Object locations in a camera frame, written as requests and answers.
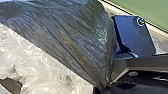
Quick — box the round base indicator light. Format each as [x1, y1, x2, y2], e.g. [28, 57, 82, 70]
[136, 17, 147, 27]

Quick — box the black plastic trash bag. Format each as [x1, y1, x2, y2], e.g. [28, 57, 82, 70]
[0, 0, 118, 94]

